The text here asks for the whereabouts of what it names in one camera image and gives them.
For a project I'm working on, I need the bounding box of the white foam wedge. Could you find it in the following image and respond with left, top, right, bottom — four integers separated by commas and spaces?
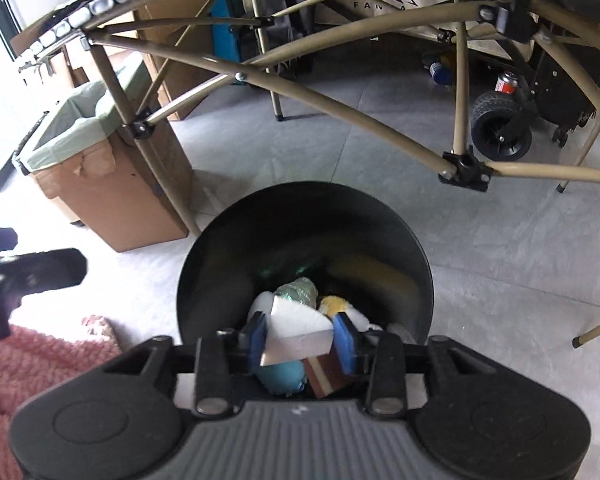
260, 296, 334, 366

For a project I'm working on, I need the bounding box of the pink layered sponge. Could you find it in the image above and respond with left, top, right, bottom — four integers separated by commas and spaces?
302, 349, 354, 399

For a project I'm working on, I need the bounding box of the light blue plush toy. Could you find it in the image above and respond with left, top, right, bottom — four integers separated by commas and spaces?
256, 361, 306, 396

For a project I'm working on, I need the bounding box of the yellow white plush hamster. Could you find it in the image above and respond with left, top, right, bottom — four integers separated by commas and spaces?
317, 296, 381, 332

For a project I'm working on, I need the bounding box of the black round trash bin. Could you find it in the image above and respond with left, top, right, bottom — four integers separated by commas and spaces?
175, 180, 437, 391

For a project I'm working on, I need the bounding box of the pink fluffy rug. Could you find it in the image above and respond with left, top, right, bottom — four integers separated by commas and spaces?
0, 316, 120, 479

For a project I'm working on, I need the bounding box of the cardboard box with green liner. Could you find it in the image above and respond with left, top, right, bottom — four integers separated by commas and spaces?
16, 80, 189, 252

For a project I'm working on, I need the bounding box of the tan folding slat table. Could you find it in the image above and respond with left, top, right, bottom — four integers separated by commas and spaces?
9, 0, 600, 350

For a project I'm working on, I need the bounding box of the black wagon wheel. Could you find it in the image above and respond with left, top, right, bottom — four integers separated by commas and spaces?
471, 90, 532, 162

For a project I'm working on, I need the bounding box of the blue capped bottle on floor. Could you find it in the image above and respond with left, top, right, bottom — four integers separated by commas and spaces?
422, 55, 454, 86

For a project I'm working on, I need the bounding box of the red drink can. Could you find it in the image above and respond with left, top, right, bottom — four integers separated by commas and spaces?
494, 72, 518, 96

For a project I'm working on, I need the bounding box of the large open cardboard box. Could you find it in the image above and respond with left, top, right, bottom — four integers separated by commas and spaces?
134, 0, 232, 123

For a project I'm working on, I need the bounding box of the black suitcase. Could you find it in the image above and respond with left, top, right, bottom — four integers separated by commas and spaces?
530, 44, 600, 148

